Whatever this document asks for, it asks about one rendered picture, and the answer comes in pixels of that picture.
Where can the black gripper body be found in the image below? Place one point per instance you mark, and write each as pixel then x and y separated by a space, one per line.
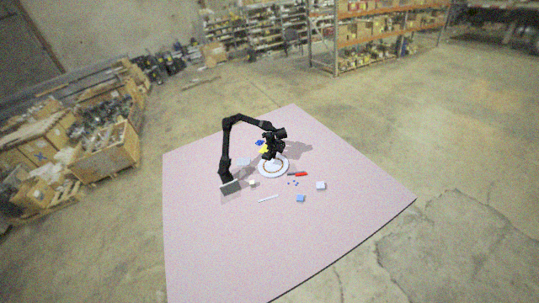
pixel 269 154

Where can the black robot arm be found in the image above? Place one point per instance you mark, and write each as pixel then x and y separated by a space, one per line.
pixel 227 122

